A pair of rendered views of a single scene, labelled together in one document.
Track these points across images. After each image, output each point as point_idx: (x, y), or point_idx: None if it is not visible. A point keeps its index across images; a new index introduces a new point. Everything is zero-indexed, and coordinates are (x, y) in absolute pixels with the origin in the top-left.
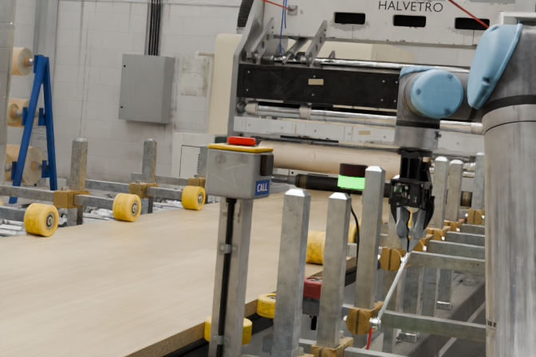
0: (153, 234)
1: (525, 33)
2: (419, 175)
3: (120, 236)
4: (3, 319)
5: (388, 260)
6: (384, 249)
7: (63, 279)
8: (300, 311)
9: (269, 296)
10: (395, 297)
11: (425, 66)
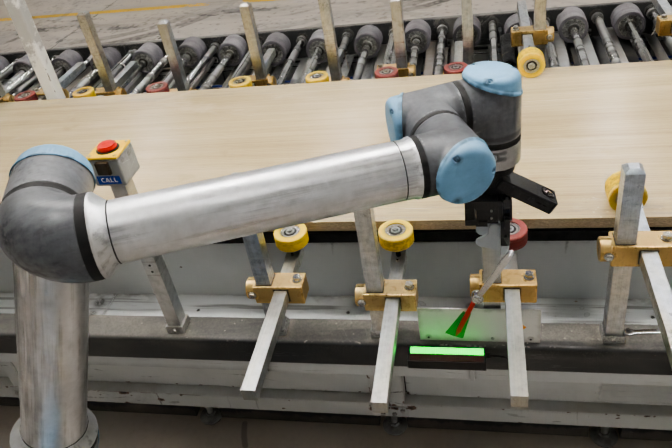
0: (631, 98)
1: (13, 168)
2: (493, 190)
3: (591, 92)
4: (238, 166)
5: (598, 247)
6: (608, 233)
7: (370, 139)
8: (259, 255)
9: (398, 224)
10: (610, 287)
11: (465, 73)
